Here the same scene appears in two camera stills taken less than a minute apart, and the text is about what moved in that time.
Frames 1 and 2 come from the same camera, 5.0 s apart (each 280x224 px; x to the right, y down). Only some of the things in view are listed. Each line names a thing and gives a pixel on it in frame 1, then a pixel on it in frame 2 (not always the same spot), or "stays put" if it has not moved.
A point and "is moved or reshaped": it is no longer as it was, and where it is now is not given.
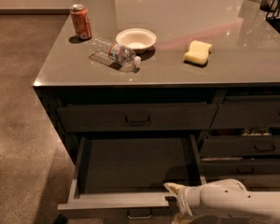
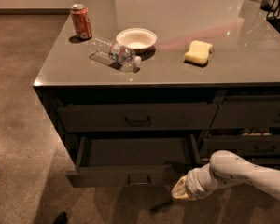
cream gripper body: x=181 y=197 → x=191 y=184
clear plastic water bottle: x=115 y=54 stays put
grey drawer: x=140 y=118 stays put
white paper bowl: x=138 y=38 stays put
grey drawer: x=125 y=177 is moved or reshaped
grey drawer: x=252 y=111 stays put
